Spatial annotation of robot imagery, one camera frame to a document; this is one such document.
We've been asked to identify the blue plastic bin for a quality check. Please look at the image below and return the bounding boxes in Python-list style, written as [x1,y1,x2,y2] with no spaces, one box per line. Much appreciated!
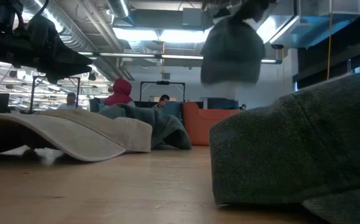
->
[162,101,183,121]

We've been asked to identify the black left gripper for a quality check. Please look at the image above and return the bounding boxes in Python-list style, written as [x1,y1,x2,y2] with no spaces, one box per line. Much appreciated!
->
[24,14,93,85]

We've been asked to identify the teal denim baseball cap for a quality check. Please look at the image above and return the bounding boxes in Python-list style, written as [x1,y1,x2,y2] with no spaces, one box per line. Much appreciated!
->
[97,103,192,150]

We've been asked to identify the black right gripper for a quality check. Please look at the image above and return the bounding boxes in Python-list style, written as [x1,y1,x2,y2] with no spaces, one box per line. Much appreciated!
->
[201,0,277,22]

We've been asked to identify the rectangular metal air duct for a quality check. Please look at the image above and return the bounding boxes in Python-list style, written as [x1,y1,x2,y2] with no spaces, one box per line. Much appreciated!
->
[256,0,360,49]

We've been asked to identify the beige baseball cap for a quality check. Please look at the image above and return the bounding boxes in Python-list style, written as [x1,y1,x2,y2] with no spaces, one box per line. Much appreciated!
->
[0,108,153,162]

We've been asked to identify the orange plastic bin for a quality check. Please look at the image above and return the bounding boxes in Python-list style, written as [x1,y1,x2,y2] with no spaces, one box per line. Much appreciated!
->
[181,101,240,146]

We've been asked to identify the grey cloth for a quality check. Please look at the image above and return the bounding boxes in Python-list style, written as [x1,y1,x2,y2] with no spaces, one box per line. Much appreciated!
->
[199,16,267,85]

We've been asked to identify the person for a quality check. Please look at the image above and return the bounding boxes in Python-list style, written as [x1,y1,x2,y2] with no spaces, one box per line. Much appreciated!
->
[104,78,136,107]
[153,94,171,109]
[57,92,83,110]

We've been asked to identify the dark green cap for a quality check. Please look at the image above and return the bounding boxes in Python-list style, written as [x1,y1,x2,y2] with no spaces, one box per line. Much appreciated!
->
[209,72,360,224]

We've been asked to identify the long ceiling light strip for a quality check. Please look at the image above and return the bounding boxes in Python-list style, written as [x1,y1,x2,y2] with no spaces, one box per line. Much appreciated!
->
[78,52,283,65]

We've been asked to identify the black metal frame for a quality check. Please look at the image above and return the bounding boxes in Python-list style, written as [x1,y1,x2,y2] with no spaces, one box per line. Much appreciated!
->
[29,75,82,113]
[140,80,186,103]

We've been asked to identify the yellow hanging cable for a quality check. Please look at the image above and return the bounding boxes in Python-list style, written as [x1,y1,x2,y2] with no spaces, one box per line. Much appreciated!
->
[326,12,334,81]

